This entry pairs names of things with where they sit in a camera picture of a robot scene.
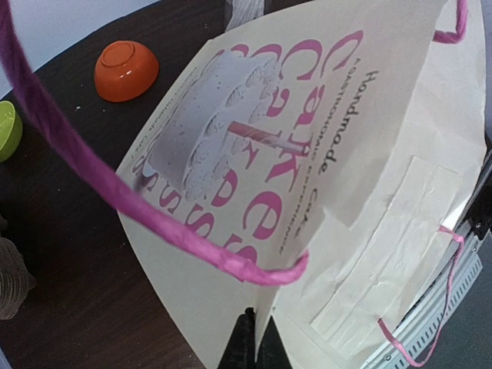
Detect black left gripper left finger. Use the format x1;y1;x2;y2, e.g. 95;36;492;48
218;307;255;369

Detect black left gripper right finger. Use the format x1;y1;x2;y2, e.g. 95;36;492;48
258;317;293;369

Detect paper cakes bag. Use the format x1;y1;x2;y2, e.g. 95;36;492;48
0;0;489;369

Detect cardboard cup carrier stack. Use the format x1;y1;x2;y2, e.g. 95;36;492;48
1;236;36;321

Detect orange plastic bowl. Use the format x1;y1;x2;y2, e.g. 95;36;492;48
94;40;160;103

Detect green plastic bowl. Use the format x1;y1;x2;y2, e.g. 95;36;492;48
0;101;23;162

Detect white stirrers in holder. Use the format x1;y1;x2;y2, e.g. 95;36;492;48
224;0;271;32

